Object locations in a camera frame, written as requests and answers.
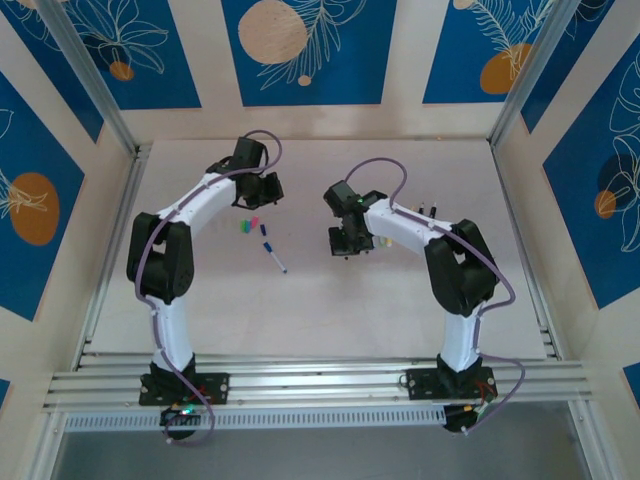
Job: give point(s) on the green pen cap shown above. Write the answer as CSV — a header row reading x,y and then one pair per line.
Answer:
x,y
245,226

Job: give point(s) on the white and black marker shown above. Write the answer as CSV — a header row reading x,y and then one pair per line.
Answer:
x,y
433,210

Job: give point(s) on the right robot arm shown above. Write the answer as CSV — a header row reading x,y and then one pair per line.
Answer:
x,y
460,340

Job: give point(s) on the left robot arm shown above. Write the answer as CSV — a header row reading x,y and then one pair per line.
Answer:
x,y
175,330

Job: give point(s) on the thin pen blue cap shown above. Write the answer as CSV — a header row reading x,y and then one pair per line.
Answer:
x,y
275,257

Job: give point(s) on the right controller board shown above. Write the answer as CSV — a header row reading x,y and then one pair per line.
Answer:
x,y
455,420

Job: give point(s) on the controller board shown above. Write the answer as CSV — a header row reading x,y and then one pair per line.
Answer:
x,y
455,420
170,415

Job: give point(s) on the left controller board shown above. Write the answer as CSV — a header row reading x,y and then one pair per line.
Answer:
x,y
170,415

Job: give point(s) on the aluminium side rail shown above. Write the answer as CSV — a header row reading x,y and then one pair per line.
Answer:
x,y
134,175
511,200

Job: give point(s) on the aluminium mounting rail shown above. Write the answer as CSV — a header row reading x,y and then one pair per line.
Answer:
x,y
320,380

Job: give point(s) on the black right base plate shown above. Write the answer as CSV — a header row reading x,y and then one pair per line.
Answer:
x,y
422,385

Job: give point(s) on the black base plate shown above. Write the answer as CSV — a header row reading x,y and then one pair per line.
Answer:
x,y
215,387
422,385

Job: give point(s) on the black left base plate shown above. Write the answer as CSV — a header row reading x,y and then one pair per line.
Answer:
x,y
215,387

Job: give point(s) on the aluminium frame post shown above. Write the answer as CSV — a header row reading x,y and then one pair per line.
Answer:
x,y
527,75
85,70

